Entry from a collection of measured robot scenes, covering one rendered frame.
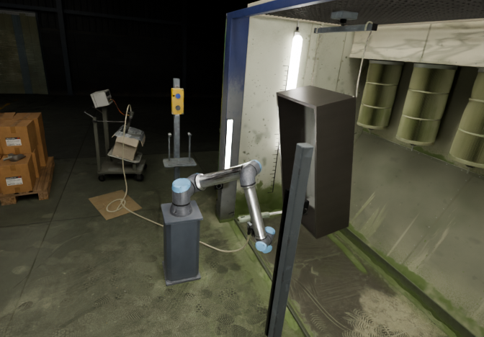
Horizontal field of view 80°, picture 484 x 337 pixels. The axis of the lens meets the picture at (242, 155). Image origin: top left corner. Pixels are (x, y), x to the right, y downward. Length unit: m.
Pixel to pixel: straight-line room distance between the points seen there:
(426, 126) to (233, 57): 1.90
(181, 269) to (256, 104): 1.77
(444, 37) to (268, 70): 1.51
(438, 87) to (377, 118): 0.70
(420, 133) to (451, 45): 0.76
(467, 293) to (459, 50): 1.86
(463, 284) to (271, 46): 2.64
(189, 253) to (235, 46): 1.95
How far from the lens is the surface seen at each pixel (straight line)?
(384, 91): 3.44
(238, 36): 2.96
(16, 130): 4.52
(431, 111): 3.08
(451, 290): 3.02
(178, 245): 2.55
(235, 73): 2.97
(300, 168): 1.11
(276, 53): 3.14
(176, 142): 3.18
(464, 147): 2.81
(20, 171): 4.28
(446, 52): 2.92
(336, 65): 3.56
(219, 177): 2.33
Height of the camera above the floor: 1.96
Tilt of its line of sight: 20 degrees down
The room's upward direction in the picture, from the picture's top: 5 degrees clockwise
